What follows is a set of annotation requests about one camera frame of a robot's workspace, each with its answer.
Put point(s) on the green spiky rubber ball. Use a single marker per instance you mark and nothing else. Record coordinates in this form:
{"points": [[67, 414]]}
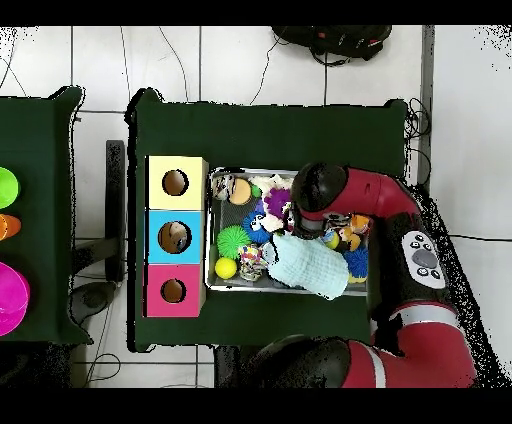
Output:
{"points": [[232, 242]]}

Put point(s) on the magenta plastic bowl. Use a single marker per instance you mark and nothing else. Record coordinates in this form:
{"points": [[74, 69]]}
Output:
{"points": [[12, 300]]}

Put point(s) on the brown plush monkey toy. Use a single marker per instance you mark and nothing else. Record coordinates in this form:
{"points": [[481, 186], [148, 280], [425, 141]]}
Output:
{"points": [[354, 236]]}

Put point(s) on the wooden box with three holes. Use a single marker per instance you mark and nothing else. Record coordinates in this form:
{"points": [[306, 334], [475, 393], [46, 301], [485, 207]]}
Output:
{"points": [[156, 188]]}

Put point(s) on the yellow ball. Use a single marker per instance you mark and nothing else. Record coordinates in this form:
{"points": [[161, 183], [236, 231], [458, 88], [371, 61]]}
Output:
{"points": [[226, 268]]}

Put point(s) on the green plastic cup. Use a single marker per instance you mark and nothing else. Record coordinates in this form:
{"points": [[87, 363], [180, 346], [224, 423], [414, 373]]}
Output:
{"points": [[7, 188]]}

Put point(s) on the black upright panel on stand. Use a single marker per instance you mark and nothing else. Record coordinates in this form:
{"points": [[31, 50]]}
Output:
{"points": [[116, 200]]}

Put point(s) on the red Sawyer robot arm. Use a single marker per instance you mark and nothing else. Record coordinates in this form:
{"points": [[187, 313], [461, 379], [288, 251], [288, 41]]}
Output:
{"points": [[380, 192]]}

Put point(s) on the orange plastic cone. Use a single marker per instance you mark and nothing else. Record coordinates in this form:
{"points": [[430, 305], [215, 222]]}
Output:
{"points": [[8, 226]]}

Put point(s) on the blue spiky rubber ball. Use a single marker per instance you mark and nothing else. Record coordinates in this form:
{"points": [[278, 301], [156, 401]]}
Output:
{"points": [[356, 262]]}

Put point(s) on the black backpack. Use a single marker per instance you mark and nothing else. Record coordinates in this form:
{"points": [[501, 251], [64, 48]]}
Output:
{"points": [[336, 40]]}

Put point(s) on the purple spiky monster toy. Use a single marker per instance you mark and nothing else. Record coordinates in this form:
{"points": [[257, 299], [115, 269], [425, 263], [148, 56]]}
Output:
{"points": [[278, 202]]}

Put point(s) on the blue spiky toy with eyes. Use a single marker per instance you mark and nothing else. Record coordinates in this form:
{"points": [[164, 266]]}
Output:
{"points": [[256, 230]]}

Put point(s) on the dark green table cloth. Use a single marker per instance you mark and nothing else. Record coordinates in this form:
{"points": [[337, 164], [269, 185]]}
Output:
{"points": [[32, 140], [260, 136]]}

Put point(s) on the mint green waffle cloth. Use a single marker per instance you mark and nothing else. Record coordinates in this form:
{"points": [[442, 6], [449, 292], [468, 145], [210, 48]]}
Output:
{"points": [[308, 266]]}

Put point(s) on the cream knitted cloth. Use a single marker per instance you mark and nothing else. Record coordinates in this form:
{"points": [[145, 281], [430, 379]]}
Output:
{"points": [[274, 224]]}

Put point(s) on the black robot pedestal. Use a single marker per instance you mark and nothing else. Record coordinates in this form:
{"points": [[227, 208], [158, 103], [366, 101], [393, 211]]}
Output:
{"points": [[230, 368]]}

